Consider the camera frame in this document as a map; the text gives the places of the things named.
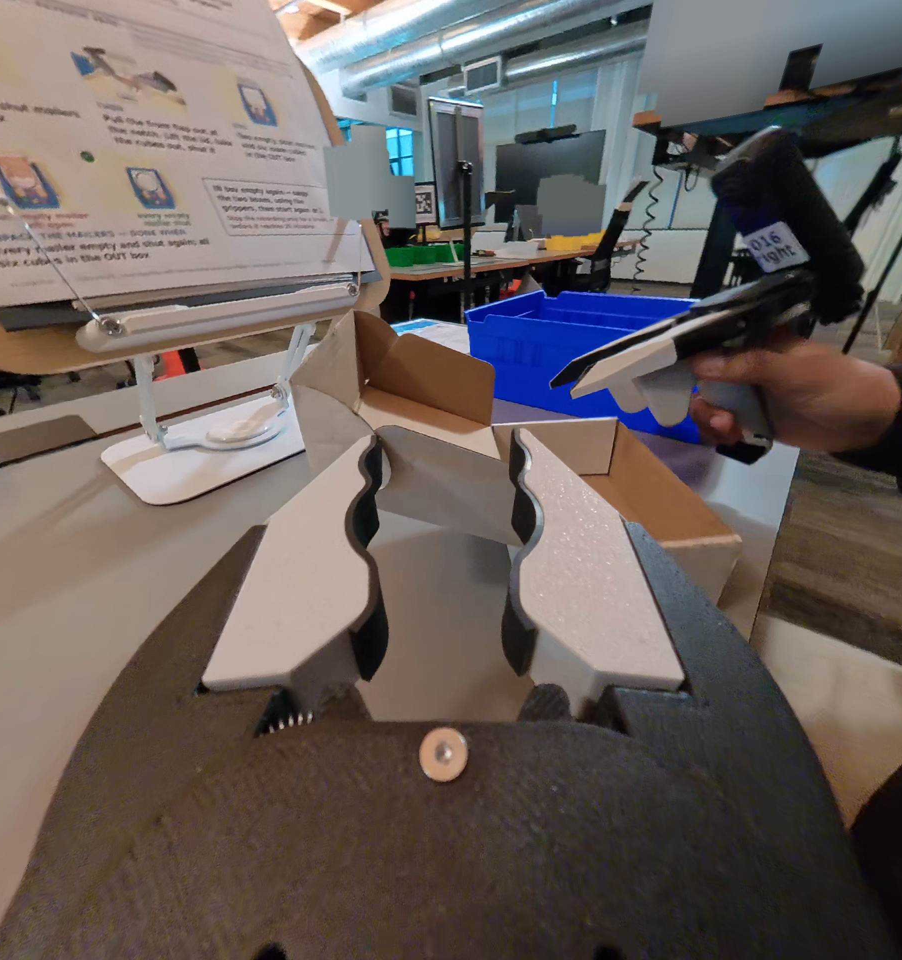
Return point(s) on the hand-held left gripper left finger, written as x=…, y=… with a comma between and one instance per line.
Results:
x=301, y=585

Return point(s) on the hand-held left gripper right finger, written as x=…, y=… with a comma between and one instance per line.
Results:
x=593, y=592

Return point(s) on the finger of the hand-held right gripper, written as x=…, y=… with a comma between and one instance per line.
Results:
x=638, y=371
x=646, y=337

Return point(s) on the blue plastic bin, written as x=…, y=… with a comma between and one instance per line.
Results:
x=541, y=352

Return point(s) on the white cardboard mailer box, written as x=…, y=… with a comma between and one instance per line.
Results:
x=436, y=382

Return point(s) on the raised white standing desk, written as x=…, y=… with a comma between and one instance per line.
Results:
x=721, y=45

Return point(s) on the person's right hand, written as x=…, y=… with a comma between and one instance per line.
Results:
x=818, y=397

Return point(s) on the yellow plastic bin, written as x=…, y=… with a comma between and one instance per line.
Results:
x=571, y=243

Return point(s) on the background work table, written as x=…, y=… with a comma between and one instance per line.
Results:
x=511, y=259

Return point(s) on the black tripod pole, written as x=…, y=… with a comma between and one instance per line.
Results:
x=466, y=247

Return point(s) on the blue-bordered paper sheet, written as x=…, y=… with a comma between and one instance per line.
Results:
x=436, y=334

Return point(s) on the black monitor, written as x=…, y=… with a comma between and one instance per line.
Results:
x=541, y=157

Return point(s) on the green plastic bin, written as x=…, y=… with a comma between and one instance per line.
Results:
x=417, y=256

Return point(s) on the black and white marker tag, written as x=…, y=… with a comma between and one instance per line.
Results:
x=425, y=202

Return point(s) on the upright display panel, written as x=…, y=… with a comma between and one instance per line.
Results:
x=455, y=150

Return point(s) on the white and wooden document stand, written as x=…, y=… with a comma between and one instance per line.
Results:
x=218, y=319

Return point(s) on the person's beige pants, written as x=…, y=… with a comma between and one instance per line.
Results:
x=856, y=697

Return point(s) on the white air vent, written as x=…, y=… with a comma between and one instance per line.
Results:
x=482, y=75

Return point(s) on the printed instruction sheet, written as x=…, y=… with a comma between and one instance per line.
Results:
x=158, y=187

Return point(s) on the silver ceiling duct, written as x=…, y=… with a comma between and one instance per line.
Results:
x=421, y=45

